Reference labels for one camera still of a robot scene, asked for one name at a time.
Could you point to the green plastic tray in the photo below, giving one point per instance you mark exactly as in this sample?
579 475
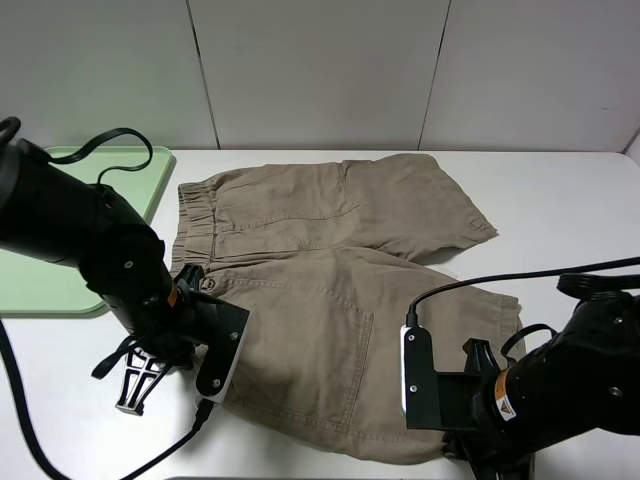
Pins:
32 288

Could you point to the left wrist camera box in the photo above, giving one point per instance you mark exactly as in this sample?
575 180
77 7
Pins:
221 327

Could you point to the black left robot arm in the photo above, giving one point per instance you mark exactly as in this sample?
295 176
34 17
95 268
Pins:
49 215

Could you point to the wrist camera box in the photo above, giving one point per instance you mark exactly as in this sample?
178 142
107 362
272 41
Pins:
221 327
432 400

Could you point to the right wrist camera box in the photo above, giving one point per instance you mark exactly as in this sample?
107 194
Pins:
432 400

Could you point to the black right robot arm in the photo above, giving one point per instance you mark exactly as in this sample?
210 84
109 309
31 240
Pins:
585 377

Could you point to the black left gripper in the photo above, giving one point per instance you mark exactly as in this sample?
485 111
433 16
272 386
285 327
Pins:
169 329

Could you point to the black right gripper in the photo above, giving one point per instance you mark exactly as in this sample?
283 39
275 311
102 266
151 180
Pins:
490 454

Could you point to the khaki shorts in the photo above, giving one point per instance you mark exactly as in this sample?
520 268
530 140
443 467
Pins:
327 258

